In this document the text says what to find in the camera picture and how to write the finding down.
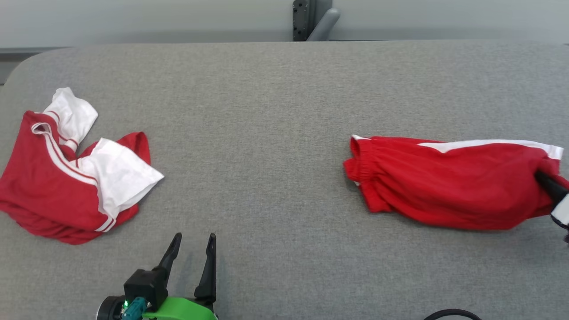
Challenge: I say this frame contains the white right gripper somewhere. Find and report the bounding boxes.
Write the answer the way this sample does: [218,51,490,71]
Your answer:
[534,170,569,230]

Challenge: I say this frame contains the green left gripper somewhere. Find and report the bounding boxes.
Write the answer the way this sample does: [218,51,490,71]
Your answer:
[142,232,219,320]

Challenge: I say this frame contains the red shorts with white stripe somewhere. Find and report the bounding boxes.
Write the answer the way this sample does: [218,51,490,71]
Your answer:
[343,135,569,231]

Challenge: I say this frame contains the red white Bulls T-shirt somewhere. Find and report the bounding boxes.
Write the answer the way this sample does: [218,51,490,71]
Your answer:
[0,87,165,246]

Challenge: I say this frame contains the black cable with teal plug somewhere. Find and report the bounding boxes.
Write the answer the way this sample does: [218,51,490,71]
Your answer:
[121,296,148,320]

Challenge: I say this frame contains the black looped cable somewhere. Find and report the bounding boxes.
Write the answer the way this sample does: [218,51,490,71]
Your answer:
[422,308,483,320]

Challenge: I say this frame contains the black metal bracket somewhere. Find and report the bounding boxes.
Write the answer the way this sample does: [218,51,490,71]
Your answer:
[292,0,333,42]

